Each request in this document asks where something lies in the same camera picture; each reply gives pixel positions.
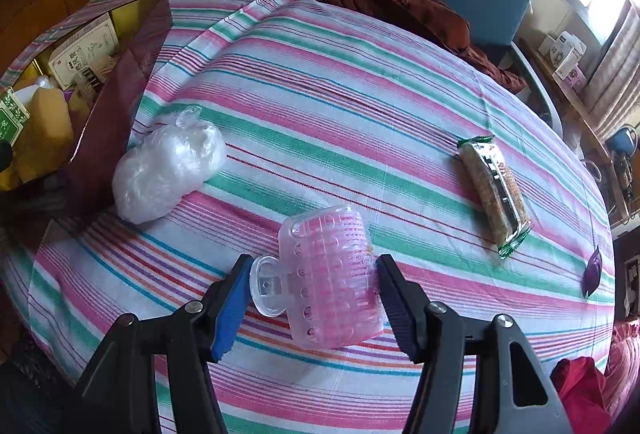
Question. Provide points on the wooden side table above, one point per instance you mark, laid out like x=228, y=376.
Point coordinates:
x=575, y=104

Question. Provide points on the blue bag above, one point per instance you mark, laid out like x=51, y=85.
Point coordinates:
x=621, y=141

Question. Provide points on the pink hair roller clip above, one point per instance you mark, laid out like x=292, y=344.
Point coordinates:
x=325, y=274

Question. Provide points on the maroon gold storage box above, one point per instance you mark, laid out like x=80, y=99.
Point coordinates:
x=120, y=79

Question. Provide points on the checked curtain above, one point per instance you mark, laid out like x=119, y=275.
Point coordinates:
x=615, y=74

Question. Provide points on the yellow sponge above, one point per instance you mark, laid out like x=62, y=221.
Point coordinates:
x=45, y=119

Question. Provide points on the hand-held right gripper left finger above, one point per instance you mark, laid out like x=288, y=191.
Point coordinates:
x=230, y=309

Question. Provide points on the comb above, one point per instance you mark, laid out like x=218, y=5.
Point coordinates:
x=90, y=81

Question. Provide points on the brown cloth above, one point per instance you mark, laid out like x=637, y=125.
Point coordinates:
x=400, y=4

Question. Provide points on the white illustrated box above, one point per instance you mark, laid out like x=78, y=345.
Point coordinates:
x=85, y=51

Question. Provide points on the pink cloth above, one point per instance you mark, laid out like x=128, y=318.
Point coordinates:
x=625, y=354

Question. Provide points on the clear plastic bag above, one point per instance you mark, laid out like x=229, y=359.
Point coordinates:
x=167, y=164

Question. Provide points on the grain snack bar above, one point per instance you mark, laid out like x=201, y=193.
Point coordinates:
x=495, y=194

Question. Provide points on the pink box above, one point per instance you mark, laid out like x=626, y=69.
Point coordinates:
x=572, y=76

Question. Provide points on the purple foil packet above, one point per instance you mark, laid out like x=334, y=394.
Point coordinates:
x=594, y=271

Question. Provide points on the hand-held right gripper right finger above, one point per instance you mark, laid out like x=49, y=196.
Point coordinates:
x=400, y=314

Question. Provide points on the red cloth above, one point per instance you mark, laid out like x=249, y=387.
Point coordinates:
x=580, y=384

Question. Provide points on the green label box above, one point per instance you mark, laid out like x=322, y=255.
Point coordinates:
x=11, y=119

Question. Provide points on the white printed box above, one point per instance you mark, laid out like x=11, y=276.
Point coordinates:
x=562, y=49

